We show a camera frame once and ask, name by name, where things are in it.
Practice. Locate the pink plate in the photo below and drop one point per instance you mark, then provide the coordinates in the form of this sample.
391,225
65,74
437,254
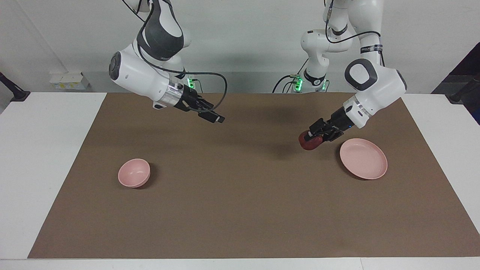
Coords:
363,158

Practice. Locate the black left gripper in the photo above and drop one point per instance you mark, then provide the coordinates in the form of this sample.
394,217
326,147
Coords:
339,120

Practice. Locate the pink bowl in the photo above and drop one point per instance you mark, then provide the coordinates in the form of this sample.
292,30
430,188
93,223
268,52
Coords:
133,173

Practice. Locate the dark red apple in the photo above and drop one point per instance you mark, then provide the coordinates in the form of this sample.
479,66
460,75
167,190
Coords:
309,143

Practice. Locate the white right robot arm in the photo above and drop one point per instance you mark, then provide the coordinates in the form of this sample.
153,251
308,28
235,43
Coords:
142,75

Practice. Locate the white power strip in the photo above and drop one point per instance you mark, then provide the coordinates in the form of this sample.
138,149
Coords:
67,80

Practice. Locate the brown table mat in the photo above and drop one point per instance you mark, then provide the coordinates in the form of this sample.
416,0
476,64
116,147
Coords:
240,195

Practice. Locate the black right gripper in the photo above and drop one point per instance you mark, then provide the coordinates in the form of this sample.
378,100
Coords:
187,99

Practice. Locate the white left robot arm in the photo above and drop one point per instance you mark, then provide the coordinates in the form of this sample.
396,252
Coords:
378,90

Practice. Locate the black clamp stand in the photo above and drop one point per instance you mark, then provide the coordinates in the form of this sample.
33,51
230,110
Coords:
17,93
463,92

